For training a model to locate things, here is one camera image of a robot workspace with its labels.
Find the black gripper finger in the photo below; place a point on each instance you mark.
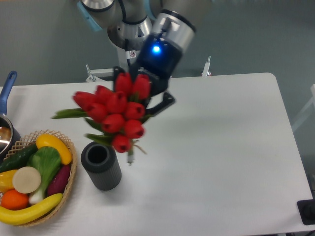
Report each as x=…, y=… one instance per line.
x=116, y=71
x=167, y=101

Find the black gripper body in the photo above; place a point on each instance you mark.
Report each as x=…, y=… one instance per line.
x=157, y=59

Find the red tulip bouquet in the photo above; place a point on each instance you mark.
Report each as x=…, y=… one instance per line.
x=118, y=113

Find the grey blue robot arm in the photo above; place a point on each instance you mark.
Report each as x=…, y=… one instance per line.
x=129, y=22

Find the dark grey ribbed vase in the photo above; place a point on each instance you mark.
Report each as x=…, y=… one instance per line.
x=101, y=164

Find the yellow squash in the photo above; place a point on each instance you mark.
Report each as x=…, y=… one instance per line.
x=48, y=140

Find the woven wicker basket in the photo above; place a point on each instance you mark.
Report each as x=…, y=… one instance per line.
x=30, y=139

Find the green bok choy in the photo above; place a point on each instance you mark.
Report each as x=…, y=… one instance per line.
x=47, y=161

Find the purple sweet potato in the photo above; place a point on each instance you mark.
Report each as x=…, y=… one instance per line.
x=60, y=181

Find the green cucumber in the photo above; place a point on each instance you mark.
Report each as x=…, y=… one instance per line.
x=18, y=159

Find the beige round disc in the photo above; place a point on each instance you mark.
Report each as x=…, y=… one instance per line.
x=26, y=180

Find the yellow bell pepper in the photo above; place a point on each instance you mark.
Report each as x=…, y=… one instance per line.
x=6, y=178

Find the orange fruit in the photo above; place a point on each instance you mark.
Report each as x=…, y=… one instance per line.
x=14, y=200

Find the black device at table edge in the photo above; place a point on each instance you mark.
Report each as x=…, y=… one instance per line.
x=307, y=211

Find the yellow banana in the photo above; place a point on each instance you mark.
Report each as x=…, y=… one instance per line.
x=23, y=216

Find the blue handled saucepan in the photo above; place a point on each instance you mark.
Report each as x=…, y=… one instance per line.
x=8, y=134

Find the white frame at right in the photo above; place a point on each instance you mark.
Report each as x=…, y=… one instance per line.
x=305, y=112

